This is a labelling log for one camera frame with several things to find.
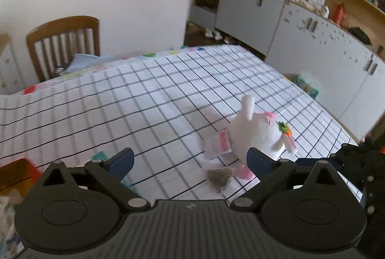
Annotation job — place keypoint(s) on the white drawer cabinet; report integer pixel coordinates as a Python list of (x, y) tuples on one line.
[(11, 79)]

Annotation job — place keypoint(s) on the blue cloth on chair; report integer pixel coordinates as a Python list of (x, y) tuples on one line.
[(84, 61)]

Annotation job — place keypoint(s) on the wooden chair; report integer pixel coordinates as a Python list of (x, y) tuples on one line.
[(54, 44)]

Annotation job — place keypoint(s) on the red storage box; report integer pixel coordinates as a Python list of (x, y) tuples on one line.
[(19, 175)]

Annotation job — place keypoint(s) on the red thermos bottle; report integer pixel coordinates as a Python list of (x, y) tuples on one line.
[(339, 14)]

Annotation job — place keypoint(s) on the black grid white tablecloth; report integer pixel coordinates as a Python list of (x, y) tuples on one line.
[(162, 107)]

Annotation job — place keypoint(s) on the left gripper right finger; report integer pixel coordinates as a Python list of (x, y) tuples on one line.
[(273, 176)]

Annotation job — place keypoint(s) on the white plush bunny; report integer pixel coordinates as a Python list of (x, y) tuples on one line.
[(250, 130)]

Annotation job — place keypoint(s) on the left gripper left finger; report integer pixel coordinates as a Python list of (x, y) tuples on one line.
[(106, 176)]

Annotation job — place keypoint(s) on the grey sideboard cabinet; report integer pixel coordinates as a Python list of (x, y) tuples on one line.
[(343, 64)]

